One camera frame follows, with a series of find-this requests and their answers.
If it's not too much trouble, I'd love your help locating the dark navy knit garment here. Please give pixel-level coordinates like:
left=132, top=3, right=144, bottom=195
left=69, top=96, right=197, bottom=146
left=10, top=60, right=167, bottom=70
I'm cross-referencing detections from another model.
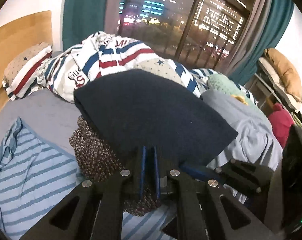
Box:
left=73, top=69, right=238, bottom=165

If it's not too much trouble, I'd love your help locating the light blue grey garment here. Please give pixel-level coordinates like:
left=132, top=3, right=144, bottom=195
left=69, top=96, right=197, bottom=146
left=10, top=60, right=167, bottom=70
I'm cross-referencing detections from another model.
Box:
left=202, top=89, right=283, bottom=170

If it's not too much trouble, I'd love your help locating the dark floral patterned garment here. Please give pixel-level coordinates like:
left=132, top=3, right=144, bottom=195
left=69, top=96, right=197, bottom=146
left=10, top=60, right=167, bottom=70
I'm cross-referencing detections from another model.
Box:
left=69, top=116, right=162, bottom=216

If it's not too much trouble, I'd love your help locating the red garment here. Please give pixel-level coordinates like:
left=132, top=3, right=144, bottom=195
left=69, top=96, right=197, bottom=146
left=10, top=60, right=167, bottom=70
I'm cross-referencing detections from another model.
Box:
left=268, top=103, right=294, bottom=148

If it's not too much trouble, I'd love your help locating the blue white striped blanket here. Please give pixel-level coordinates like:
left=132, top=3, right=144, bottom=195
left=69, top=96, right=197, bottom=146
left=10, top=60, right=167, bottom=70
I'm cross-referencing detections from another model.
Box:
left=0, top=116, right=178, bottom=240

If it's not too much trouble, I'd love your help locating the mint green dotted blanket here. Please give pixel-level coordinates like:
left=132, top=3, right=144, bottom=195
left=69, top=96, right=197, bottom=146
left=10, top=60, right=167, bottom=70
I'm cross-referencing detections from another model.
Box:
left=207, top=74, right=258, bottom=105

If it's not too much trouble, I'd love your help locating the tan cushion on rack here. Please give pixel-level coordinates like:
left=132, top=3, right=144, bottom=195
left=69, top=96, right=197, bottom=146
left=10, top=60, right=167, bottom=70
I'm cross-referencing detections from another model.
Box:
left=264, top=48, right=302, bottom=102

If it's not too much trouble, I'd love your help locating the red white blue patterned duvet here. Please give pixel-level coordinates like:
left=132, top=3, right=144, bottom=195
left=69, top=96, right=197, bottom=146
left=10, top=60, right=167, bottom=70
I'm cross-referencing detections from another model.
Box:
left=36, top=31, right=200, bottom=103

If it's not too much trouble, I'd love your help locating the star patterned pillow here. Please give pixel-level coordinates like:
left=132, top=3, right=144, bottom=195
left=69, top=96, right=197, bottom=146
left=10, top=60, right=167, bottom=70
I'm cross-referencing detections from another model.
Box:
left=2, top=42, right=52, bottom=101

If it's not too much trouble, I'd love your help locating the teal curtain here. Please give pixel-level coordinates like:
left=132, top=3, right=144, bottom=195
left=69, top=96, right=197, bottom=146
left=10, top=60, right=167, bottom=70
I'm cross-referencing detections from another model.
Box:
left=223, top=0, right=294, bottom=85

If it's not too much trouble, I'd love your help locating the wooden headboard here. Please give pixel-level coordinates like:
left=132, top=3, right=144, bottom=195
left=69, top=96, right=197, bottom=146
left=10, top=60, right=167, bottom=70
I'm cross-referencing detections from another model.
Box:
left=0, top=11, right=52, bottom=112

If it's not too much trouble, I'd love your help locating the gripper-mounted camera box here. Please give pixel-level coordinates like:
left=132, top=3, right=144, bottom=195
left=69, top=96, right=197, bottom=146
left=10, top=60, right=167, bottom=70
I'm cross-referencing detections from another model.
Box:
left=264, top=126, right=302, bottom=239

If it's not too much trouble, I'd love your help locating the window with dark frame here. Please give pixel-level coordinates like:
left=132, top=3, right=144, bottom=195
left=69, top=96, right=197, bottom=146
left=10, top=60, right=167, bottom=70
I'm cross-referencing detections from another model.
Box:
left=116, top=0, right=254, bottom=69

